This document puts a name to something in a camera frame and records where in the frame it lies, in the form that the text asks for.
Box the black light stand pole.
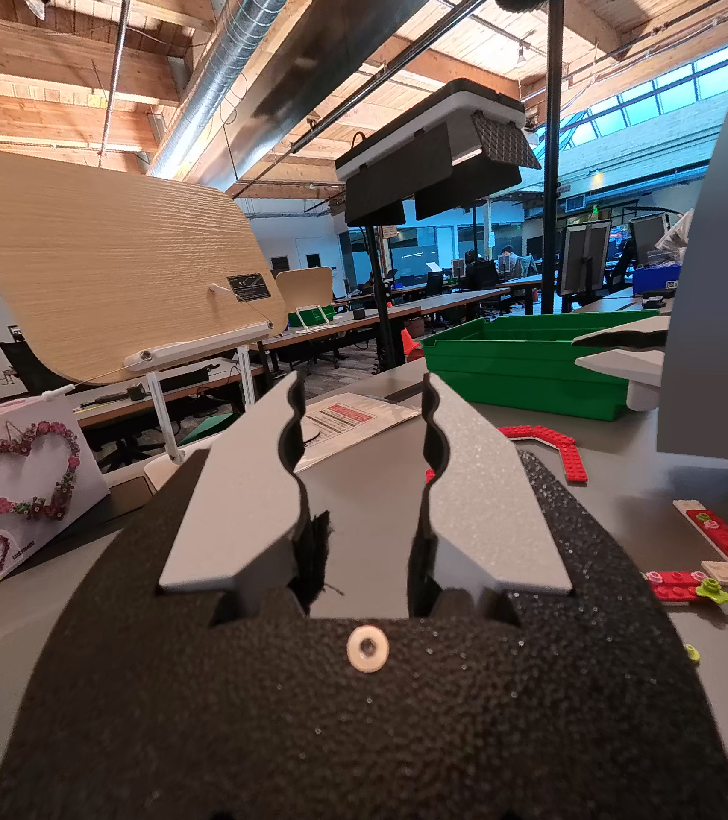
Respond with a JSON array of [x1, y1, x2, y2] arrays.
[[364, 224, 415, 371]]

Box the long wooden desk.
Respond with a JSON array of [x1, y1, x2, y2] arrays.
[[261, 301, 423, 372]]

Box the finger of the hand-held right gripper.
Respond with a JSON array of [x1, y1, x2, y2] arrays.
[[574, 349, 666, 412], [572, 316, 670, 351]]

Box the green stacked plastic bins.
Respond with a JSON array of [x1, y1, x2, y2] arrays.
[[422, 310, 661, 422]]

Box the black vertical pole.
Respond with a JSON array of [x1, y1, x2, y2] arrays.
[[546, 0, 567, 315]]

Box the green flat board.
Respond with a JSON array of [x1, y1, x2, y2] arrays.
[[178, 413, 244, 447]]

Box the red angled lego plate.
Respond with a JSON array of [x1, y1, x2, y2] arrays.
[[497, 424, 589, 483]]

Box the metal ventilation duct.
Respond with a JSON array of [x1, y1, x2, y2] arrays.
[[148, 0, 288, 180]]

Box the red tan lego assembly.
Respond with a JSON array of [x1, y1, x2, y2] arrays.
[[673, 498, 728, 589]]

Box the blue plastic bin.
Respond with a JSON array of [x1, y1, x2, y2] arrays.
[[632, 263, 682, 296]]

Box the dark computer monitor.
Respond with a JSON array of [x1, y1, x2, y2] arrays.
[[628, 213, 670, 267]]

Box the instruction sheet in clear sleeve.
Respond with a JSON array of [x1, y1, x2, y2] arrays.
[[294, 392, 421, 475]]

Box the grey computer monitor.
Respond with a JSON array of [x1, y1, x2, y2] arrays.
[[558, 220, 613, 297]]

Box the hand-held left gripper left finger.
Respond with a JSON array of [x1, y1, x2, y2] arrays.
[[158, 370, 312, 619]]

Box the black white overhead panel light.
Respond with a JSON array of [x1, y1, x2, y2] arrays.
[[335, 78, 542, 226]]

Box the white heart wreath lego box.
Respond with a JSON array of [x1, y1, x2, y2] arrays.
[[0, 395, 112, 619]]

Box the red lego plate with flowers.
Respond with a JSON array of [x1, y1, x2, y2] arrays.
[[645, 569, 728, 606]]

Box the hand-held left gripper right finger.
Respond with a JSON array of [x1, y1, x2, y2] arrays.
[[408, 373, 574, 619]]

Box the black power strip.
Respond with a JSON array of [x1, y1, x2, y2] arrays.
[[145, 364, 220, 399]]

